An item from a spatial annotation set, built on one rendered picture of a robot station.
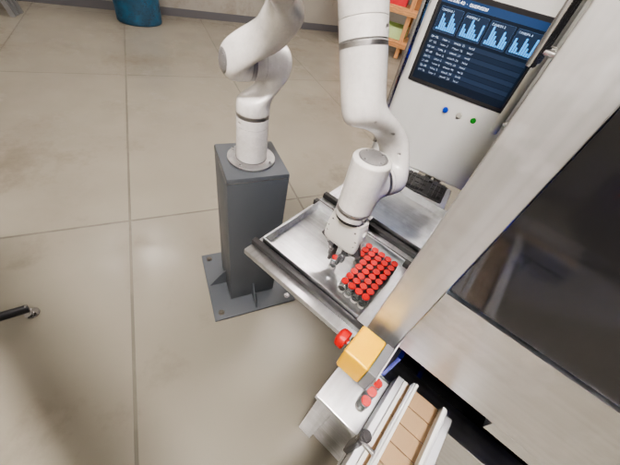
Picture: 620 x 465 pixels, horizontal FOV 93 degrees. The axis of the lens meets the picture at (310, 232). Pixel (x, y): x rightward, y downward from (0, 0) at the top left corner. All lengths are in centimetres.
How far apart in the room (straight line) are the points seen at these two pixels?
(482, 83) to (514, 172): 107
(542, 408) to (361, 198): 45
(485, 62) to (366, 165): 90
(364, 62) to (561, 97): 33
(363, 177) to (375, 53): 21
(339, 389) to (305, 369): 94
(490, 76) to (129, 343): 196
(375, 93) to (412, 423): 63
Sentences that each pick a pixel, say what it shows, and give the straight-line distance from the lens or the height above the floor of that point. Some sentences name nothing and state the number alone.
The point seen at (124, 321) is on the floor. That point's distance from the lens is 185.
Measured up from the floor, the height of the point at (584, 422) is 116.
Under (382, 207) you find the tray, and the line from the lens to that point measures 113.
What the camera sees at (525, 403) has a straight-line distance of 62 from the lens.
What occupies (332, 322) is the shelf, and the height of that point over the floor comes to 88.
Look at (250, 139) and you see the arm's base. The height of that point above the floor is 98.
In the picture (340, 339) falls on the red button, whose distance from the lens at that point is 62.
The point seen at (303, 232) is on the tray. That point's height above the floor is 88.
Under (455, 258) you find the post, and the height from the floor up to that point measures 127.
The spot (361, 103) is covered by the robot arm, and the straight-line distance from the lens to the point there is 60.
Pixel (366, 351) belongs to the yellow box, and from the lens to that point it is 60.
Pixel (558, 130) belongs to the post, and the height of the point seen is 146.
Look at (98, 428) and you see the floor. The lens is 169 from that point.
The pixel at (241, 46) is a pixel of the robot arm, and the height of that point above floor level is 128.
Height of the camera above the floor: 156
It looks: 46 degrees down
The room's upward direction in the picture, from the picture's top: 14 degrees clockwise
